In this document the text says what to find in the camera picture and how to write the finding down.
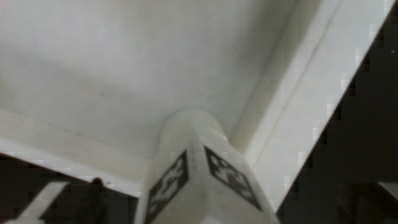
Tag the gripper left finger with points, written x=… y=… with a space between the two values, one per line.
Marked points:
x=68 y=204

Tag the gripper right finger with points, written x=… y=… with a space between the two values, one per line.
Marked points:
x=368 y=203

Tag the white table leg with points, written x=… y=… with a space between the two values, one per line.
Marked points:
x=201 y=189

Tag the white square tabletop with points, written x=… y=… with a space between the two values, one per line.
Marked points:
x=112 y=61

